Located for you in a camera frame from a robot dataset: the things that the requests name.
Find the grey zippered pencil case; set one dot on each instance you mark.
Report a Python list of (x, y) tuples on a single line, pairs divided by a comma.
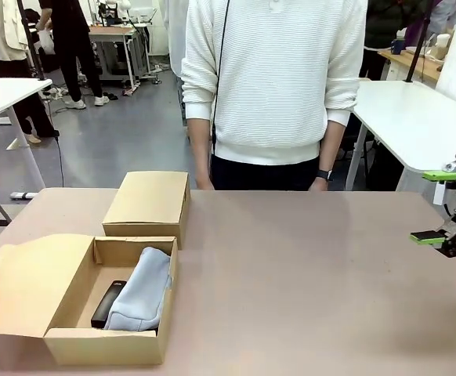
[(143, 290)]

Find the black deli stapler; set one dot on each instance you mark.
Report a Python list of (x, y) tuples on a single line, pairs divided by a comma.
[(108, 303)]

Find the person's left forearm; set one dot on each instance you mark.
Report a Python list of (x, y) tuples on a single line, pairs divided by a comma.
[(331, 145)]

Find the person's right forearm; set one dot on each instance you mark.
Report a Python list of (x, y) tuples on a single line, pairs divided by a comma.
[(198, 145)]

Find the closed brown cardboard box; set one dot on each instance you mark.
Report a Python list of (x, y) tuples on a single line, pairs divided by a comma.
[(149, 199)]

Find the open brown cardboard box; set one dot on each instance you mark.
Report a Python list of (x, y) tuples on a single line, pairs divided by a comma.
[(28, 286)]

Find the person's left hand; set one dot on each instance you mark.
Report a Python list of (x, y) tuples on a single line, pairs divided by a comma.
[(319, 185)]

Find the person's right hand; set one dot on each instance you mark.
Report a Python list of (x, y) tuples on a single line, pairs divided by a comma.
[(203, 181)]

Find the large white table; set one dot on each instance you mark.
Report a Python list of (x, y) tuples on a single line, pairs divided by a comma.
[(400, 117)]

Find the black wristwatch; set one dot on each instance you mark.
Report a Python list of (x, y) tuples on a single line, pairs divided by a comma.
[(324, 175)]

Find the wooden top table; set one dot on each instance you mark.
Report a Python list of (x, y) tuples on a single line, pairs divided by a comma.
[(416, 60)]

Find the black stand pole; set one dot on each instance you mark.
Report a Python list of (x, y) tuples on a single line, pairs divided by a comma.
[(32, 43), (419, 47)]

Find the dark blue cup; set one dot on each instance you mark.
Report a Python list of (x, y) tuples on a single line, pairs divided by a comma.
[(399, 47)]

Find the bystander in dark jacket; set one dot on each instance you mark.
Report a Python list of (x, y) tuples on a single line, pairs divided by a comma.
[(388, 27)]

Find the person in white sweater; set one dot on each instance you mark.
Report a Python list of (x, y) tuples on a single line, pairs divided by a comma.
[(271, 78)]

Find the bystander in black clothes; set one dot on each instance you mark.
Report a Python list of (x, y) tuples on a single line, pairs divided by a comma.
[(73, 47)]

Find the white plastic bag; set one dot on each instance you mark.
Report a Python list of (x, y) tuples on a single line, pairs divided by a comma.
[(46, 42)]

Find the white table with slanted leg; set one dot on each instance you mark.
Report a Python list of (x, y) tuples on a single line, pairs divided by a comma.
[(4, 94)]

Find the white frame workbench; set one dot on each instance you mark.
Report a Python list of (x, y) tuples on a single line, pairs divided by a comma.
[(122, 51)]

